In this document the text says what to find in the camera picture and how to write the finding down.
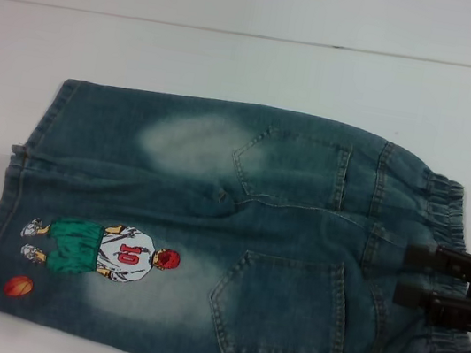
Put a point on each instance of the blue denim shorts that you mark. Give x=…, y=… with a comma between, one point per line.
x=256, y=215

